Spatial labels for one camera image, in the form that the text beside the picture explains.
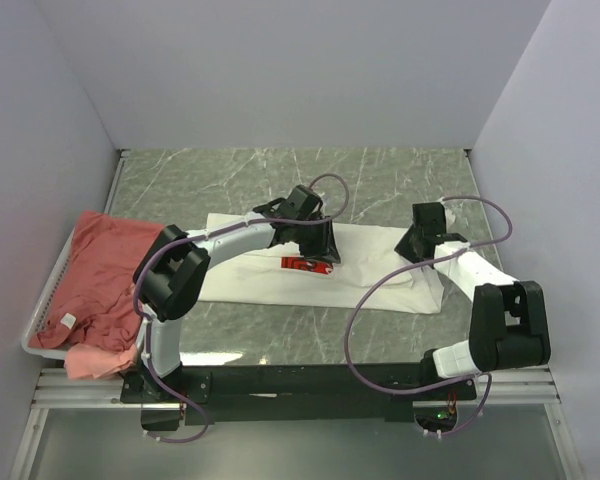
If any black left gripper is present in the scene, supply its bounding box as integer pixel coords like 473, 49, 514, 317
293, 215, 341, 266

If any white t-shirt red print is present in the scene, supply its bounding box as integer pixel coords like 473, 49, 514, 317
198, 212, 446, 316

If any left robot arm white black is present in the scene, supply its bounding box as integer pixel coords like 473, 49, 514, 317
133, 185, 340, 402

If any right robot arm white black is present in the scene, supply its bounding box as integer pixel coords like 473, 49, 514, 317
394, 202, 551, 399

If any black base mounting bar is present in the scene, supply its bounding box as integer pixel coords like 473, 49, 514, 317
120, 363, 477, 431

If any red t-shirt in tray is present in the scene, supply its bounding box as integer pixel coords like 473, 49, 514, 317
28, 211, 164, 353

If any pink t-shirt in tray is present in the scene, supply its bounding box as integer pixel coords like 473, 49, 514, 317
64, 344, 138, 380

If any white plastic tray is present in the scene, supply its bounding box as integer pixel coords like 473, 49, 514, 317
21, 233, 140, 360

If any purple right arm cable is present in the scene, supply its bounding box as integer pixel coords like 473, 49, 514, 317
343, 195, 514, 441

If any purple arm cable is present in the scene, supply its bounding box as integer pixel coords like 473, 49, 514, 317
343, 195, 514, 441
133, 173, 350, 445

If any aluminium frame rail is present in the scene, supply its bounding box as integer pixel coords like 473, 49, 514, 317
9, 364, 581, 480

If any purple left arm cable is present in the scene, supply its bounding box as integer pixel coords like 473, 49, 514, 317
133, 173, 350, 445

